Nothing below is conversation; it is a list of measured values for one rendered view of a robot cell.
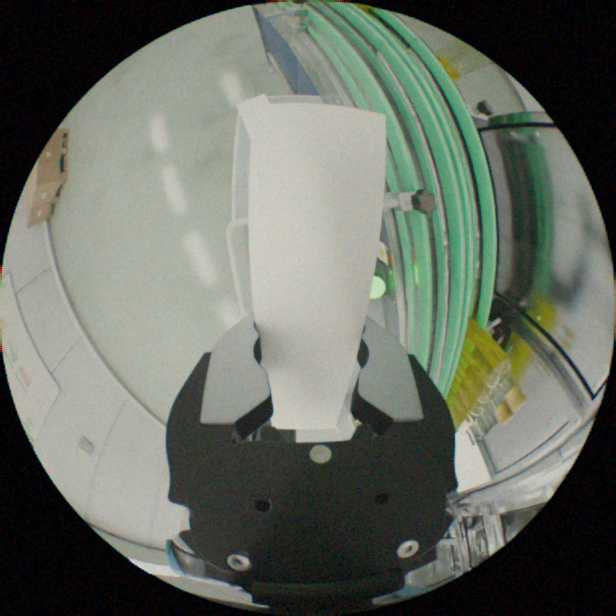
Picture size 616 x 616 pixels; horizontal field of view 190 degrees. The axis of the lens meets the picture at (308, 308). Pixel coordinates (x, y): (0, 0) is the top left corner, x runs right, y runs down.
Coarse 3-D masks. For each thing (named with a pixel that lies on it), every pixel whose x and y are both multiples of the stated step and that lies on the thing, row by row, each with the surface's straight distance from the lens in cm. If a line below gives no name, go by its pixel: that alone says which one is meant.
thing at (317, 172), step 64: (256, 128) 10; (320, 128) 10; (384, 128) 11; (256, 192) 9; (320, 192) 9; (256, 256) 10; (320, 256) 9; (256, 320) 11; (320, 320) 11; (320, 384) 14
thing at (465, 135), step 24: (384, 24) 61; (408, 48) 54; (432, 72) 47; (456, 96) 43; (456, 120) 44; (456, 144) 44; (480, 144) 40; (480, 168) 40; (480, 192) 41; (480, 216) 42; (480, 240) 44; (480, 264) 45; (480, 288) 47; (480, 312) 49
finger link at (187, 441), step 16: (208, 352) 10; (192, 384) 9; (176, 400) 8; (192, 400) 8; (176, 416) 8; (192, 416) 8; (176, 432) 8; (192, 432) 7; (208, 432) 7; (224, 432) 7; (176, 448) 7; (192, 448) 7; (208, 448) 7; (176, 464) 7; (192, 464) 7; (176, 480) 7; (176, 496) 7
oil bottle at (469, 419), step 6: (450, 390) 61; (456, 390) 58; (450, 396) 62; (456, 396) 58; (456, 402) 60; (462, 402) 57; (462, 408) 57; (462, 414) 59; (468, 414) 56; (468, 420) 57; (474, 420) 56
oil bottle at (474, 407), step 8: (456, 368) 54; (456, 376) 54; (456, 384) 56; (464, 384) 52; (464, 392) 53; (472, 392) 51; (464, 400) 54; (472, 400) 51; (472, 408) 52; (480, 408) 51
